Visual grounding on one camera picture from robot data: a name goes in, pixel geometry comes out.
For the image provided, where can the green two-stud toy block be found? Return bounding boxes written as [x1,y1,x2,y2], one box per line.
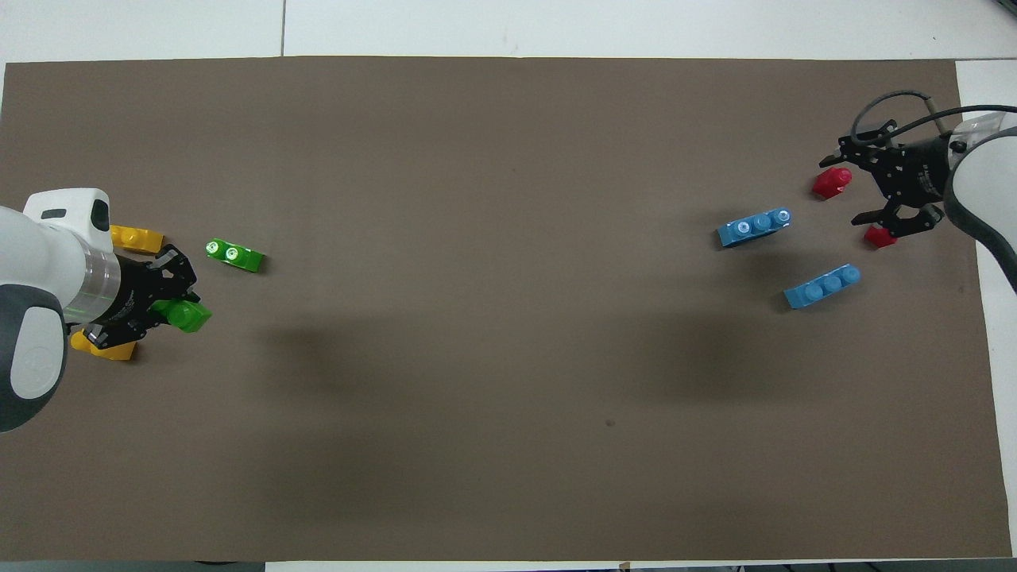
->
[205,238,266,274]
[151,298,213,334]

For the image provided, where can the brown paper mat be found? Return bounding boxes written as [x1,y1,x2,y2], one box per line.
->
[0,56,1014,563]

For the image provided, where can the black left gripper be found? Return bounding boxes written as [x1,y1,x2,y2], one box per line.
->
[87,246,198,352]

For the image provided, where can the yellow two-stud toy block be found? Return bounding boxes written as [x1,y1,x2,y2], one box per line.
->
[111,225,165,255]
[70,327,137,362]

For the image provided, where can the blue three-stud toy block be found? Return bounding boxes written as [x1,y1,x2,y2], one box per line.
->
[783,265,861,311]
[717,207,794,249]

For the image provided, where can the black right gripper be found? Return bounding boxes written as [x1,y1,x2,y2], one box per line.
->
[820,135,954,238]

